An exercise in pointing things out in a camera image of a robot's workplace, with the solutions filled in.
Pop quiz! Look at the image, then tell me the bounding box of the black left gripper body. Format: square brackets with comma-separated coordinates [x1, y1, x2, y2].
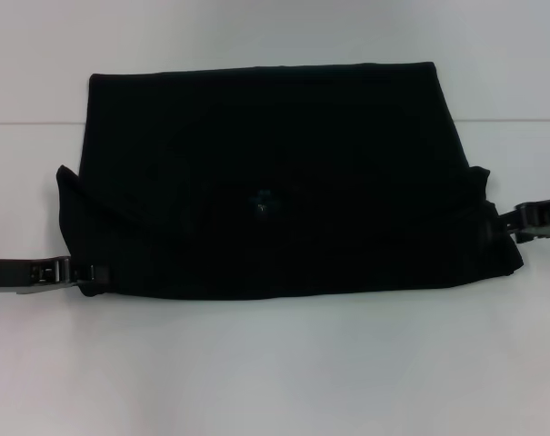
[0, 257, 34, 296]

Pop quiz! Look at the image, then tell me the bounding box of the black shirt with FREE print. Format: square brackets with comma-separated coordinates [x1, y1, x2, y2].
[55, 61, 525, 302]

